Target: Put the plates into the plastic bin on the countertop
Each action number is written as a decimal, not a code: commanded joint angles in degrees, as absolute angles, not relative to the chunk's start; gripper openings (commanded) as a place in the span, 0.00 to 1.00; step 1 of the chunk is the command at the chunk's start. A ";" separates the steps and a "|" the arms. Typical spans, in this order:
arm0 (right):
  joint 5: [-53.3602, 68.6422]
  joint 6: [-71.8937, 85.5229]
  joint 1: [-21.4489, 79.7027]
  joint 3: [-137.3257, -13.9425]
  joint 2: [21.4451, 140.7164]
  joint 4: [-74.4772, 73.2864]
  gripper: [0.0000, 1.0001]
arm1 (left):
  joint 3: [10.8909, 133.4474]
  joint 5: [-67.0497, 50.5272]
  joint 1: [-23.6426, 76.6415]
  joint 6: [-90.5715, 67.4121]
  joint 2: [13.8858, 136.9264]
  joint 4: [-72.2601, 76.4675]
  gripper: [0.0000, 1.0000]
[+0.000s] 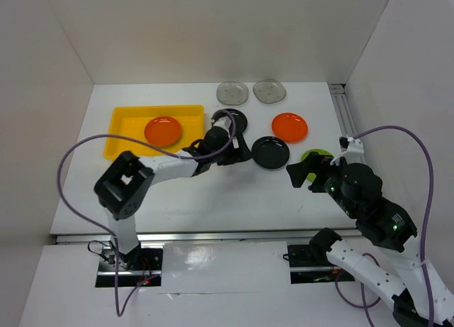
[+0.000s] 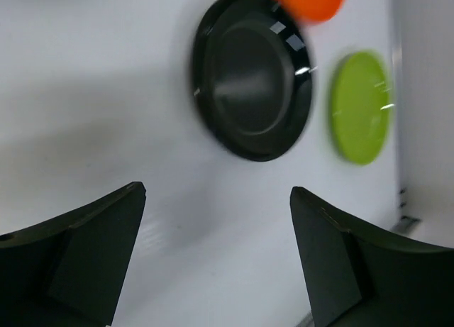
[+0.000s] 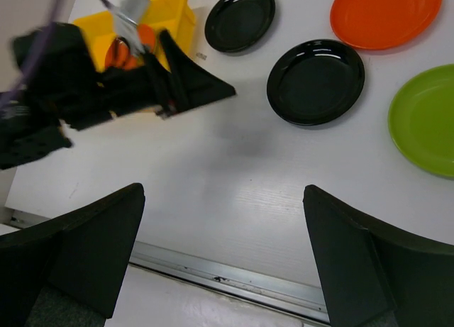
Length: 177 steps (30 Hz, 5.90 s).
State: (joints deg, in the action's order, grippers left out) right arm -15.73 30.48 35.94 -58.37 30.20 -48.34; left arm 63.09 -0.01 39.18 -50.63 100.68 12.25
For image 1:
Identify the black plate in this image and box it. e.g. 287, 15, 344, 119
251, 136, 290, 170
211, 108, 248, 137

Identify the clear glass plate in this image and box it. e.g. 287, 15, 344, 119
253, 79, 287, 104
216, 82, 249, 106

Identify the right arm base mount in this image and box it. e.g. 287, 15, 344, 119
282, 244, 354, 284

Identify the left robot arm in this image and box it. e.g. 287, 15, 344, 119
94, 125, 251, 270

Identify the aluminium rail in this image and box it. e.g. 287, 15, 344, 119
328, 84, 357, 136
55, 227, 359, 245

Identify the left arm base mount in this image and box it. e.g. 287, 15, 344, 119
87, 240, 164, 288

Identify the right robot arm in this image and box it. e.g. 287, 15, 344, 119
286, 152, 453, 326

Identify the green plate right side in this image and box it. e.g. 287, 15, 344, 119
300, 148, 333, 182

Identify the aluminium rail right side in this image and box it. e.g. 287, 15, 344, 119
328, 84, 357, 136

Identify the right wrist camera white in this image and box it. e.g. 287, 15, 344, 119
330, 135, 364, 166

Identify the orange plate front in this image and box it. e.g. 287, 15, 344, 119
144, 116, 182, 147

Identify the clear glass plate left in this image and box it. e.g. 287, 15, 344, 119
216, 82, 249, 106

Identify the clear glass plate right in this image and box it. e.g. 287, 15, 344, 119
253, 79, 287, 104

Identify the aluminium rail front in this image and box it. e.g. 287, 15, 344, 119
55, 227, 359, 245

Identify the orange plate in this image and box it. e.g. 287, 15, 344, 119
271, 113, 309, 143
144, 116, 182, 147

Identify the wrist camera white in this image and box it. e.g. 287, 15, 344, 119
330, 135, 364, 166
211, 116, 232, 131

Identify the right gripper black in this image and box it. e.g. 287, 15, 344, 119
284, 149, 357, 216

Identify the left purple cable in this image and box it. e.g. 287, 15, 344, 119
57, 110, 238, 317

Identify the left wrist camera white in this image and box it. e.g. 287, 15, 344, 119
211, 116, 232, 131

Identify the orange plate back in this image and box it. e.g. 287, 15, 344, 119
271, 113, 309, 143

